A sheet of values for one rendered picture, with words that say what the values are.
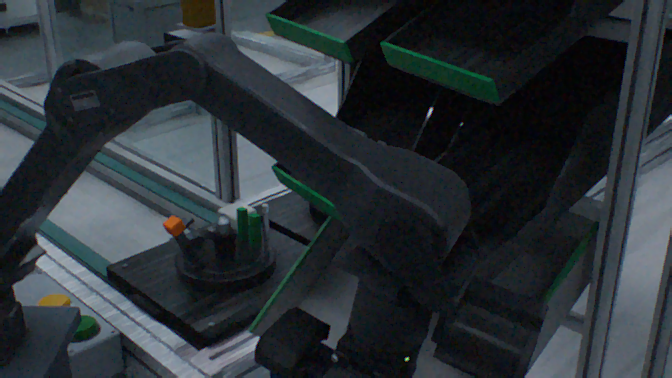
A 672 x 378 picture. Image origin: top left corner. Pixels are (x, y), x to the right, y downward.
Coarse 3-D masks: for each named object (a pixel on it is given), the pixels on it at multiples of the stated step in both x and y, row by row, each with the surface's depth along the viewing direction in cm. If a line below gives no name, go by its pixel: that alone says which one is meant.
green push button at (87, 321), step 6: (84, 318) 99; (90, 318) 99; (84, 324) 98; (90, 324) 98; (96, 324) 98; (78, 330) 97; (84, 330) 97; (90, 330) 97; (96, 330) 98; (78, 336) 97; (84, 336) 97
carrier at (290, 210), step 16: (288, 192) 133; (256, 208) 127; (272, 208) 127; (288, 208) 127; (304, 208) 127; (272, 224) 124; (288, 224) 122; (304, 224) 122; (320, 224) 122; (304, 240) 119
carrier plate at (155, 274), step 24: (288, 240) 118; (120, 264) 111; (144, 264) 111; (168, 264) 111; (288, 264) 111; (144, 288) 106; (168, 288) 106; (264, 288) 106; (168, 312) 101; (192, 312) 101; (216, 312) 101; (240, 312) 101; (192, 336) 98; (216, 336) 97
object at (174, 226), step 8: (168, 224) 101; (176, 224) 101; (184, 224) 103; (168, 232) 102; (176, 232) 101; (176, 240) 104; (184, 240) 103; (184, 248) 104; (192, 248) 105; (184, 256) 106; (192, 256) 105; (192, 264) 106
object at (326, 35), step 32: (288, 0) 77; (320, 0) 79; (352, 0) 77; (384, 0) 74; (416, 0) 70; (288, 32) 74; (320, 32) 70; (352, 32) 72; (384, 32) 69; (352, 64) 68
